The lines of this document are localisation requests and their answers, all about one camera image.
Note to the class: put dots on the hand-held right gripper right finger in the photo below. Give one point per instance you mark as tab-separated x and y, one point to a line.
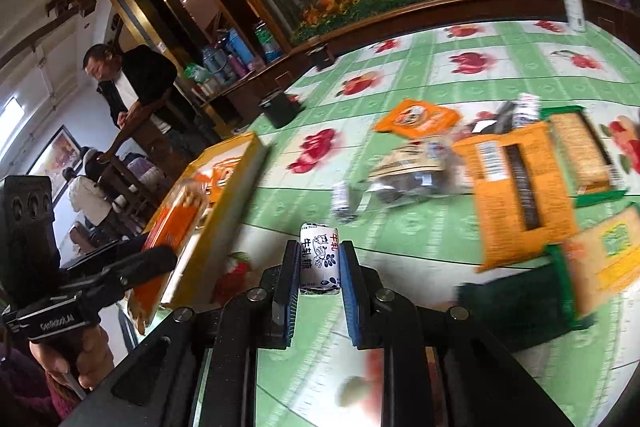
352	297

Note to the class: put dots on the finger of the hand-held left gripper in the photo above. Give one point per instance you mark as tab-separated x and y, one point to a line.
125	269
100	254

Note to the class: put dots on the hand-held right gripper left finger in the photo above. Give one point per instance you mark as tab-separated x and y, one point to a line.
287	292

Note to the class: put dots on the white blue-print candy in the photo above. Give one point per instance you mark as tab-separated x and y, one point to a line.
320	262
527	109
343	202

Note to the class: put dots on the yellow tray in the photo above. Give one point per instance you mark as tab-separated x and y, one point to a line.
240	207

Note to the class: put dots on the silver seed packet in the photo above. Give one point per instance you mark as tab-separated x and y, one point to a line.
492	124
405	191

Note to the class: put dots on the beige plum packet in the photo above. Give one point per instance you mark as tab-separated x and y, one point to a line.
410	159

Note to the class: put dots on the dark green packet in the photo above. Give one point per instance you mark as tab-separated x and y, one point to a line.
515	302

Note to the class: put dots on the long orange snack packet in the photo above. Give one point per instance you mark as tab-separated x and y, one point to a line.
500	217

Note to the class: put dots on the small orange snack packet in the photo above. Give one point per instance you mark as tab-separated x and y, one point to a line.
417	119

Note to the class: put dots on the green snack packet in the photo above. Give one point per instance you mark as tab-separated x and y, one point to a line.
610	252

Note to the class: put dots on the person's left forearm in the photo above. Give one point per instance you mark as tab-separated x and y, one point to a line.
25	387

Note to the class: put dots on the person's left hand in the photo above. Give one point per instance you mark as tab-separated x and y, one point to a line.
70	354

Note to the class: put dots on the wooden chair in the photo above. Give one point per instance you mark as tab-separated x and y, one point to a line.
132	142

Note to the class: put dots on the black round device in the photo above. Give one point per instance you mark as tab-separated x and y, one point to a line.
280	108

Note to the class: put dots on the wooden cabinet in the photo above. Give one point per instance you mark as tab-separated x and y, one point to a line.
250	93

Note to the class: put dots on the green bag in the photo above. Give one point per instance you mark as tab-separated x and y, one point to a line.
194	73

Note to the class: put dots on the blue water jug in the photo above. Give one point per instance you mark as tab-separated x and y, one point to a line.
212	62

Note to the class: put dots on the slim purple bottle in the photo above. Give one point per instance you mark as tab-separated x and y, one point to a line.
237	68

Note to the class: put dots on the green label water bottle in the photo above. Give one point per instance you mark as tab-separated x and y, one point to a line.
267	42

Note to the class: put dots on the blue bottle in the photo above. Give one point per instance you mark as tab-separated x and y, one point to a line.
240	43

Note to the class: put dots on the green cracker packet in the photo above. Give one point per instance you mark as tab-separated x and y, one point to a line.
580	147

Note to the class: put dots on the framed wall picture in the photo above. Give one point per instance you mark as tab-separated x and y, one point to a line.
55	162

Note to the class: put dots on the black clamp mount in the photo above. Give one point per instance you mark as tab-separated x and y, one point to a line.
321	57

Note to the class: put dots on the gold door frame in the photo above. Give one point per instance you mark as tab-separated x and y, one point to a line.
117	2

